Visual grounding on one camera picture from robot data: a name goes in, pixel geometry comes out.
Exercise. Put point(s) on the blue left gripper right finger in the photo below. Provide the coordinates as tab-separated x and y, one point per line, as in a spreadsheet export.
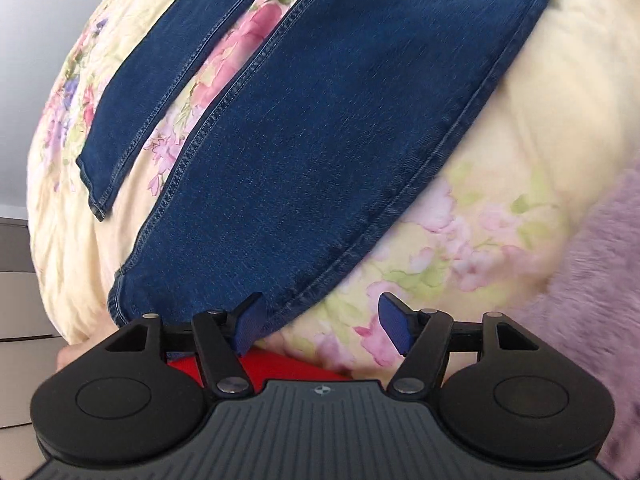
398	322

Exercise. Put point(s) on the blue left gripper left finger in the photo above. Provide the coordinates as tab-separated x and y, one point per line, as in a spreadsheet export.
247	320

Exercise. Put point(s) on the dark blue denim jeans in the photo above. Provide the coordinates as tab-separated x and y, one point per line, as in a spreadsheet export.
313	150

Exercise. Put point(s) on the beige drawer cabinet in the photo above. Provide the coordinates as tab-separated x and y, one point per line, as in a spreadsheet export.
29	346

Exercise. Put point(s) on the red garment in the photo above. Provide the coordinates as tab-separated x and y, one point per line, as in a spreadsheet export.
256	367

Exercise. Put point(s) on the purple fluffy blanket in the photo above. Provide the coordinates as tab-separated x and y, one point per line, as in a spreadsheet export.
590	312

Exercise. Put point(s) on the cream floral quilt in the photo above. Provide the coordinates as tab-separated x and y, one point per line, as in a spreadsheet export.
487	233

